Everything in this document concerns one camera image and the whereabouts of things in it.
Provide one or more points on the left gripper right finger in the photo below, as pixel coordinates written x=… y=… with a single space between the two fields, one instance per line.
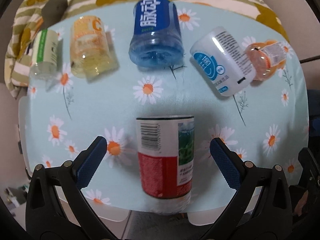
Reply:
x=261 y=207

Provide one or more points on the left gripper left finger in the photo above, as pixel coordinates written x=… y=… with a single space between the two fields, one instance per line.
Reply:
x=56 y=208

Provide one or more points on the red label cut bottle cup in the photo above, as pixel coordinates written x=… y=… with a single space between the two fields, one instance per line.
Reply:
x=165 y=147

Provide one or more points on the white blue label cup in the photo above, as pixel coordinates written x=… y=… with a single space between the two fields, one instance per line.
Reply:
x=223 y=61

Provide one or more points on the orange crumpled bottle cup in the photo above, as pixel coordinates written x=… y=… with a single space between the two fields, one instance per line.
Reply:
x=266 y=57

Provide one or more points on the green label clear cup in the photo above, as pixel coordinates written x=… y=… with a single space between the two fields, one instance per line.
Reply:
x=44 y=55

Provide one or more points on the yellow orange bottle cup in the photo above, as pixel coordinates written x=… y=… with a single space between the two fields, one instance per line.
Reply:
x=89 y=50

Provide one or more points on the blue bottle cup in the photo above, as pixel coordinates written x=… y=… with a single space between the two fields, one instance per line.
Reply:
x=157 y=39

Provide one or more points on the daisy print blue tablecloth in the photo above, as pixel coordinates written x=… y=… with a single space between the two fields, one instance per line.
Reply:
x=266 y=123

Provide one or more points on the black slanted rod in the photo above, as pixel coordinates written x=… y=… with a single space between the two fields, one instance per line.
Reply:
x=310 y=59

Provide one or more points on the dark grey laptop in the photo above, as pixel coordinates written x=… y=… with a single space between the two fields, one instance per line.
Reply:
x=52 y=12

